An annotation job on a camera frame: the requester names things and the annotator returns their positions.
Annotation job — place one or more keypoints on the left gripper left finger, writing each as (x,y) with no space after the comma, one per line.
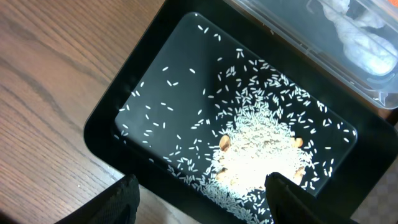
(117,204)

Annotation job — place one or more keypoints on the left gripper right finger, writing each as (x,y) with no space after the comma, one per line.
(290,204)

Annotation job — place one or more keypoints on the pile of rice grains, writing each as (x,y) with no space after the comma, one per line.
(220,119)

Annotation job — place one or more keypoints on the black plastic tray bin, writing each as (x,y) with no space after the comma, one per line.
(374,151)

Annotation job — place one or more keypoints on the clear plastic bin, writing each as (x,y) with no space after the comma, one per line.
(290,20)

